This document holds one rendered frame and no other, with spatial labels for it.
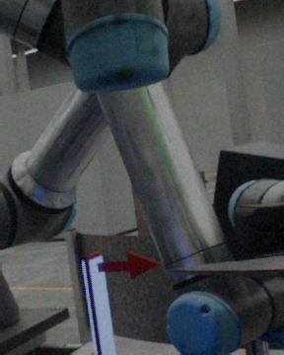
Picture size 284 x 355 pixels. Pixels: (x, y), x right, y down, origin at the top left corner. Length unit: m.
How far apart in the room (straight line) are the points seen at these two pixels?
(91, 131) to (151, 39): 0.53
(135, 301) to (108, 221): 7.60
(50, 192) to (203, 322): 0.44
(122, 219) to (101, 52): 10.09
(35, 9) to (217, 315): 0.35
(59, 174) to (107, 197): 9.26
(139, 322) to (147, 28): 2.31
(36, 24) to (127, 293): 2.20
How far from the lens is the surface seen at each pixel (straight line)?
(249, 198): 0.89
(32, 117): 10.99
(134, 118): 0.82
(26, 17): 0.67
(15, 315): 1.13
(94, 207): 10.39
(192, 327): 0.79
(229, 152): 1.19
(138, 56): 0.54
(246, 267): 0.52
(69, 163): 1.10
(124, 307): 2.84
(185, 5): 0.94
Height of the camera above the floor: 1.28
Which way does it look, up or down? 3 degrees down
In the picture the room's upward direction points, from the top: 8 degrees counter-clockwise
